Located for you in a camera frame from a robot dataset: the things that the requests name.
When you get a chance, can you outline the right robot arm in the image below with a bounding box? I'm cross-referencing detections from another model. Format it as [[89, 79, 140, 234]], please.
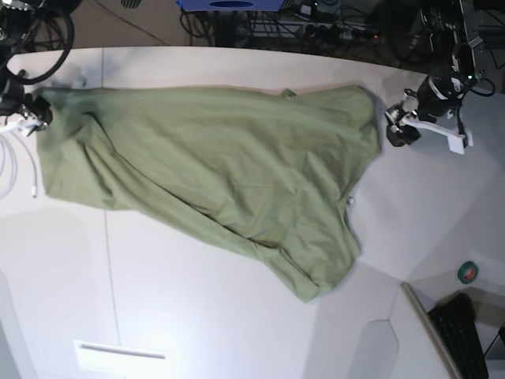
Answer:
[[1, 1, 75, 137]]

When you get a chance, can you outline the grey laptop edge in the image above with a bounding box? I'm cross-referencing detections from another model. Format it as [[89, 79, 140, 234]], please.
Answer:
[[401, 283, 462, 378]]

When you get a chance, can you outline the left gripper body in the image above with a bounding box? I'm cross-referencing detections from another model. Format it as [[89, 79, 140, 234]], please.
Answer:
[[384, 74, 467, 134]]

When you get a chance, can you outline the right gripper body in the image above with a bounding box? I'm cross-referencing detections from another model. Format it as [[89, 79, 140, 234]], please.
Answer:
[[1, 79, 40, 137]]

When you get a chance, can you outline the black floor cables right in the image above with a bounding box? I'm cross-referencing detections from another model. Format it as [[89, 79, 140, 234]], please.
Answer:
[[473, 0, 505, 80]]

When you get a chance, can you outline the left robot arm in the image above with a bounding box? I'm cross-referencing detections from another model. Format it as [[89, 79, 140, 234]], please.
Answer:
[[384, 1, 496, 154]]

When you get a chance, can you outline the white cable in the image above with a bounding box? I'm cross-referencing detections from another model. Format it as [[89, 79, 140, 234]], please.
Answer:
[[0, 129, 40, 199]]

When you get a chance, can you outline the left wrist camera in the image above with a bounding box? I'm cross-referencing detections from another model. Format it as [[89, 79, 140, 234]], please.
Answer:
[[447, 130, 473, 155]]

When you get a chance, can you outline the green tape roll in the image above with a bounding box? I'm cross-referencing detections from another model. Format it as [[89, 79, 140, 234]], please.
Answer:
[[457, 261, 479, 285]]

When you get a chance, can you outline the black keyboard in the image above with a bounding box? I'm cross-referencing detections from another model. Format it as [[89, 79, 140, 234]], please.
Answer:
[[428, 293, 489, 379]]

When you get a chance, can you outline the black power strip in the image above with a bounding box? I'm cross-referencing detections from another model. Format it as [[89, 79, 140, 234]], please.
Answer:
[[304, 24, 382, 44]]

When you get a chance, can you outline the green t-shirt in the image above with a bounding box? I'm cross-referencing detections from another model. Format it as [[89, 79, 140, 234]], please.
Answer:
[[37, 85, 381, 302]]

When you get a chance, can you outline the white table slot plate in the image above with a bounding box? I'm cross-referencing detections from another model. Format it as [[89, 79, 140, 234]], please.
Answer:
[[74, 340, 178, 378]]

